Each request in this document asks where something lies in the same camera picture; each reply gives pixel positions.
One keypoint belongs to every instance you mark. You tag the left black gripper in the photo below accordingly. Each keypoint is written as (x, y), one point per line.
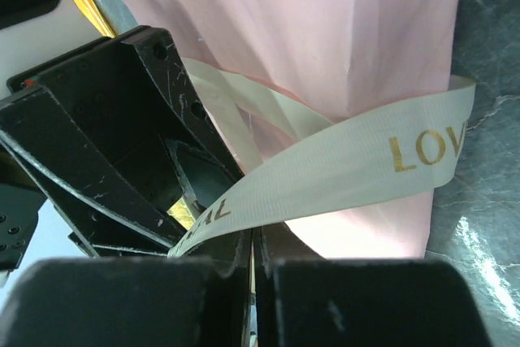
(116, 94)

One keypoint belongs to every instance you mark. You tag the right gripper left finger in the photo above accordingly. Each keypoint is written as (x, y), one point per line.
(198, 300)

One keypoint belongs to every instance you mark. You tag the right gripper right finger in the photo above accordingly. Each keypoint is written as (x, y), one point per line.
(304, 300)

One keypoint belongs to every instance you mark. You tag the cream ribbon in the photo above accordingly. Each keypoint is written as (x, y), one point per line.
(394, 151)

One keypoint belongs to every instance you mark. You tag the pink wrapping paper sheet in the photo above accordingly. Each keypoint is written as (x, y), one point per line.
(338, 57)

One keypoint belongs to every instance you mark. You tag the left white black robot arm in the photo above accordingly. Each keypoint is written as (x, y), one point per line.
(32, 33)

